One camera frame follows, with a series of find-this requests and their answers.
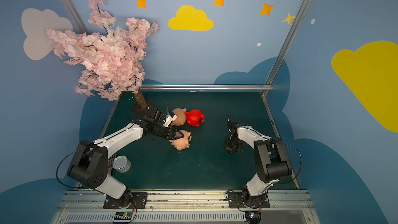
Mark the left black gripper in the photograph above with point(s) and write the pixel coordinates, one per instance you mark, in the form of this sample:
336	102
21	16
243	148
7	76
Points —
168	130

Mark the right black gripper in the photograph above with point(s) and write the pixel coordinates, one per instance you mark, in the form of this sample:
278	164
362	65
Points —
233	141

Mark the tan piggy bank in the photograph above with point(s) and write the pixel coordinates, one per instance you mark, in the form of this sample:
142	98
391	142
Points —
183	141
180	115

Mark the red piggy bank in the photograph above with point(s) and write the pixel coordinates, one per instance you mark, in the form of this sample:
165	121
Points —
195	118

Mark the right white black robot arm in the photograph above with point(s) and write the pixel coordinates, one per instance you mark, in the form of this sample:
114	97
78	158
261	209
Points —
272	165

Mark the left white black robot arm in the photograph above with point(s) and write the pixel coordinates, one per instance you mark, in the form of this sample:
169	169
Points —
89	165

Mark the brown plastic scoop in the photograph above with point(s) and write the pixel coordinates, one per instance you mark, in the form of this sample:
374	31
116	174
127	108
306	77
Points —
111	160

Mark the right circuit board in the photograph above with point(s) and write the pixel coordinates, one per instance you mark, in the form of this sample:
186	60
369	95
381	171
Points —
252	217

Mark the pink cherry blossom tree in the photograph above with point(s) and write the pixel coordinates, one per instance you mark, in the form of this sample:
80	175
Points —
112	61

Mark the left green circuit board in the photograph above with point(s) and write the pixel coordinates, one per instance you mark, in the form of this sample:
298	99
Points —
123	217

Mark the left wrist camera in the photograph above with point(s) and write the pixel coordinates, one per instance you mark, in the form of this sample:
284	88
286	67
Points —
156	116

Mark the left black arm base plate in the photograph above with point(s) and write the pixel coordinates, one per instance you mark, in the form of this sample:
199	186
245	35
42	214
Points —
140	199

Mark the aluminium front rail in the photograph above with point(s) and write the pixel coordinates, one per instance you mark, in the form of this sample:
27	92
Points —
187	207

